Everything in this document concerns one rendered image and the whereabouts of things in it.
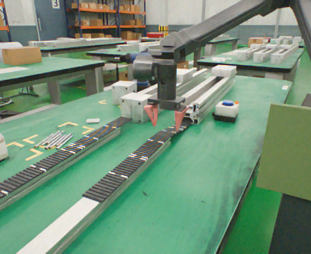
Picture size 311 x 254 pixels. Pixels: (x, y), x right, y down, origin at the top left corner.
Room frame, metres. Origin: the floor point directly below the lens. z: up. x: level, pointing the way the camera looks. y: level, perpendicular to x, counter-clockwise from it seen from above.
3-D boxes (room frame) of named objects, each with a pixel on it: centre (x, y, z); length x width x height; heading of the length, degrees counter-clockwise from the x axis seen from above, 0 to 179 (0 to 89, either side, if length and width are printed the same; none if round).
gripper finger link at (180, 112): (0.73, -0.06, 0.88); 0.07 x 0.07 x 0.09; 64
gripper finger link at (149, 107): (0.76, -0.01, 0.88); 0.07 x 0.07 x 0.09; 64
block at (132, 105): (0.96, 0.06, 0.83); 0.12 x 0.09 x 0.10; 64
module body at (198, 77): (1.36, -0.13, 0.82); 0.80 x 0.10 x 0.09; 154
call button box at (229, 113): (0.97, -0.28, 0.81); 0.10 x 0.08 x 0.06; 64
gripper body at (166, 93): (0.75, -0.04, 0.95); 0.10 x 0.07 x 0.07; 64
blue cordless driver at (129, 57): (1.38, 0.11, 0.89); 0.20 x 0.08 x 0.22; 87
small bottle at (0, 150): (0.64, 0.44, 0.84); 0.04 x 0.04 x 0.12
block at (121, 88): (1.20, 0.13, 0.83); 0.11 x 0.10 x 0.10; 73
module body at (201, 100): (1.28, -0.30, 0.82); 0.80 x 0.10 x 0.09; 154
